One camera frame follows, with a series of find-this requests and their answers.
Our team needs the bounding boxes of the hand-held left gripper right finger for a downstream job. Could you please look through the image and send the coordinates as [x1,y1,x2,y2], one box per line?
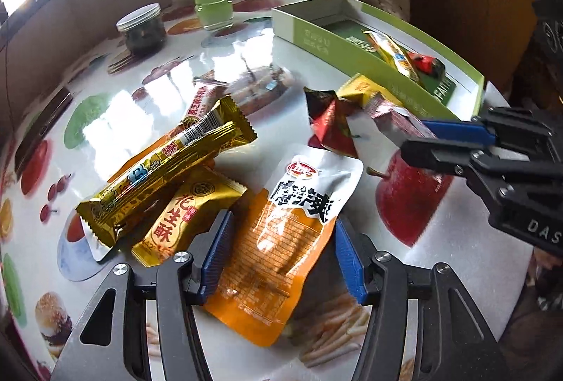
[334,217,506,381]

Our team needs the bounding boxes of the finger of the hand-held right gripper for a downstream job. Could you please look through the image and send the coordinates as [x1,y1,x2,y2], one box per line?
[399,137,520,207]
[421,106,557,153]

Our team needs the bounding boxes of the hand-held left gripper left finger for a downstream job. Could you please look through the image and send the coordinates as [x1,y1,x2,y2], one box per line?
[50,209,236,381]

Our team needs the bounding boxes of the gold peanut crisp packet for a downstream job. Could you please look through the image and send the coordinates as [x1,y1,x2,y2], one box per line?
[131,165,248,268]

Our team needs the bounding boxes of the maroon silver snack packet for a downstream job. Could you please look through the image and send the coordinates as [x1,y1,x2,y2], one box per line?
[364,93,436,148]

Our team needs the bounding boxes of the orange and silver snack packet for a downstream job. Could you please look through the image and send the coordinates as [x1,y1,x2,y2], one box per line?
[203,142,365,347]

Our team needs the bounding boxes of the small yellow snack packet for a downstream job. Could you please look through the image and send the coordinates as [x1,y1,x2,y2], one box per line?
[336,73,405,113]

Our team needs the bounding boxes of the long gold snack bar packet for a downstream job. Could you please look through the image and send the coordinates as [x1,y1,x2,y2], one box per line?
[363,29,420,82]
[76,95,258,250]

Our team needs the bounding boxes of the red and black snack packet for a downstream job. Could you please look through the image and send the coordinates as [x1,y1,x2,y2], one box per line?
[303,85,366,159]

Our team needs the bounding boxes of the green and white cardboard box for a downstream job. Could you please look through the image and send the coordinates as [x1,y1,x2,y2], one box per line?
[270,0,485,122]

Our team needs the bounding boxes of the small red snack packet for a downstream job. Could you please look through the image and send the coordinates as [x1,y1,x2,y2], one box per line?
[407,51,445,78]

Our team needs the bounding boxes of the long orange snack packet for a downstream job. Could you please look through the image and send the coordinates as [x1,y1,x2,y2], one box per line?
[107,119,217,184]

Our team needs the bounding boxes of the dark smartphone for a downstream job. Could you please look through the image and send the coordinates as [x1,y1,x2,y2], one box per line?
[14,87,75,177]

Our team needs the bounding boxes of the clear jar with dark contents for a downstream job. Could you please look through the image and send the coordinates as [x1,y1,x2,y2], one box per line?
[115,4,168,58]

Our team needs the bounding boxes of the small green jar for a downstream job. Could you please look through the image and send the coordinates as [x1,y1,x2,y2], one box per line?
[194,0,234,31]

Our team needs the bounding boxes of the thin black cable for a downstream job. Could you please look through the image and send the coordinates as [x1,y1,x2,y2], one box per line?
[1,18,12,113]

